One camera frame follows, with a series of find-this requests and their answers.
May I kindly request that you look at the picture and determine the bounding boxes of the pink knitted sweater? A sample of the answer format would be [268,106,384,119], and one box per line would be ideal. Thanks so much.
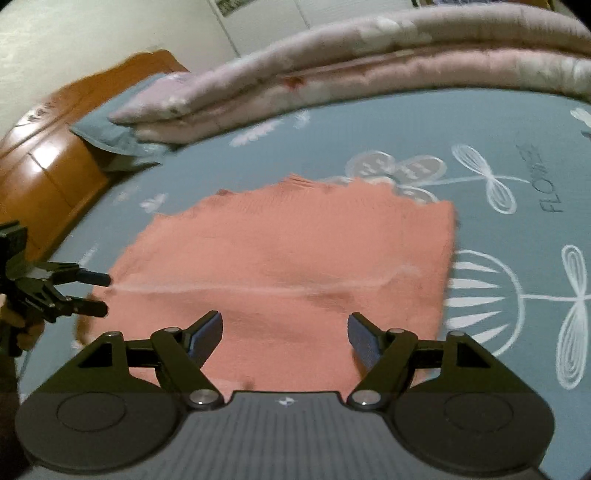
[76,174,459,398]

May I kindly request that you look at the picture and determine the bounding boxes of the person's left hand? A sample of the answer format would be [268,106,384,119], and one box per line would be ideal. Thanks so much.
[0,296,45,352]

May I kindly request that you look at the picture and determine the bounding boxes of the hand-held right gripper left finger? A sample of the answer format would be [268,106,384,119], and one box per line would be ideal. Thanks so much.
[76,310,225,409]

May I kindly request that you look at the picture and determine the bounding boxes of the wooden headboard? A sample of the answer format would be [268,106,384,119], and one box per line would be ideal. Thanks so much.
[0,50,191,260]

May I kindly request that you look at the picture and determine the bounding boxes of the blue pillow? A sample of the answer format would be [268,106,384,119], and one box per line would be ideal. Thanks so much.
[69,75,186,161]

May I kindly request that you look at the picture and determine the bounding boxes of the white wardrobe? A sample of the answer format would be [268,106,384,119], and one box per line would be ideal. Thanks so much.
[208,0,417,60]

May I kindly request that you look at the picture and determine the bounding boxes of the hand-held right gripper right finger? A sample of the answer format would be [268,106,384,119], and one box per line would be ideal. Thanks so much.
[346,311,502,409]

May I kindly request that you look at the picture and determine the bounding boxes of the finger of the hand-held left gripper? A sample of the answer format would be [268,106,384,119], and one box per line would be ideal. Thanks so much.
[34,262,112,286]
[20,279,109,325]

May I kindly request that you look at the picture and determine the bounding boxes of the folded pink floral quilt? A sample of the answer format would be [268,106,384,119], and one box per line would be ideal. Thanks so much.
[108,7,591,145]

